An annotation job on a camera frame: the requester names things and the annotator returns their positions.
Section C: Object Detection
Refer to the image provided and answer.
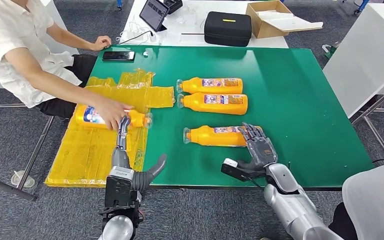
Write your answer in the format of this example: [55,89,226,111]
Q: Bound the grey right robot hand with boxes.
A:
[236,122,279,172]

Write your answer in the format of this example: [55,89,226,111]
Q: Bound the person's right hand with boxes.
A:
[94,96,136,131]

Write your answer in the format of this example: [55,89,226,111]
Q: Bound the person's left hand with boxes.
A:
[90,35,112,52]

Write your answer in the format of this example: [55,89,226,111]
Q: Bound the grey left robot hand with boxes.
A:
[111,115,167,193]

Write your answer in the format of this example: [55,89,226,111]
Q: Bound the orange detergent bottle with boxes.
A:
[182,125,262,148]
[75,104,154,130]
[176,77,244,95]
[177,92,249,116]

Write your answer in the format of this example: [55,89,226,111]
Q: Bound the black smartphone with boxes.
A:
[102,50,136,62]

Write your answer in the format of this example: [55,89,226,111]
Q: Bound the yellow taped cardboard mat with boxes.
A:
[44,68,176,189]

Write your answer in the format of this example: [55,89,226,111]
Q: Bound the black tablet on stand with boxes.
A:
[139,0,170,33]

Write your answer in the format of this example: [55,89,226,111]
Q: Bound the black electronic device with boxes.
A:
[163,0,184,15]

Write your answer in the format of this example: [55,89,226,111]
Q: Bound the white table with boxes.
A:
[116,0,290,49]

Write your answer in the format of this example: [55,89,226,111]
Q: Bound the person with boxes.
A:
[327,158,384,240]
[0,0,136,132]

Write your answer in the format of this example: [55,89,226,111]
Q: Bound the clear plastic cup lid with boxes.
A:
[10,170,36,189]

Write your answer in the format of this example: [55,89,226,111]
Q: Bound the open cardboard box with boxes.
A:
[245,0,324,40]

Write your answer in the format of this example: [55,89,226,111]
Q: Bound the green and white floor object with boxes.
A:
[321,41,340,60]

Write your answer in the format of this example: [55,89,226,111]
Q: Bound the black zipped carry case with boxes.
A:
[203,11,253,48]

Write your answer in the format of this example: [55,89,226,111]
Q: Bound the white sheet in box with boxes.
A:
[256,9,324,33]

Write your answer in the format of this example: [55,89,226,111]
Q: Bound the white desk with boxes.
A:
[322,3,384,119]

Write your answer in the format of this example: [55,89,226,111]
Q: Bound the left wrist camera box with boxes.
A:
[105,166,137,209]

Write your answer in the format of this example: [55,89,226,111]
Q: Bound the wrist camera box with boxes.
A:
[220,158,267,183]
[105,166,137,209]

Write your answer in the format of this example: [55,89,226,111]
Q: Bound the white cable bundle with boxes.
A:
[116,16,163,46]

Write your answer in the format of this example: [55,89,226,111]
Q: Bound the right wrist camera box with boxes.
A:
[220,158,267,183]

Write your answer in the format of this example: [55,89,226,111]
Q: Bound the black charging cable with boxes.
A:
[118,30,154,45]

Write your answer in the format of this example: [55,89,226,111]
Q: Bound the metal frame with legs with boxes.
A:
[0,103,55,202]

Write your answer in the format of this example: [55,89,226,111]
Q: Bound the metal desk frame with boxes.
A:
[350,79,384,162]

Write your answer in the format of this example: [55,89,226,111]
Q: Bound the blue wheeled frame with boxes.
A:
[354,0,369,16]

